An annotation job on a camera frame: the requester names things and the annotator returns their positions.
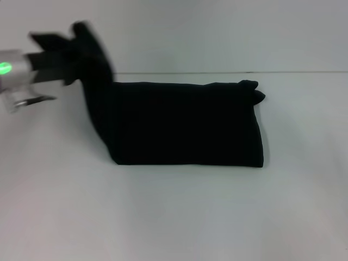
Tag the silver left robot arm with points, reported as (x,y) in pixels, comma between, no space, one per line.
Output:
(11,73)

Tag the black t-shirt with FREE print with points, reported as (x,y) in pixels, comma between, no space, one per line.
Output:
(190,125)

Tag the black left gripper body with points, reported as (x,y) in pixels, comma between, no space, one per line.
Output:
(46,68)

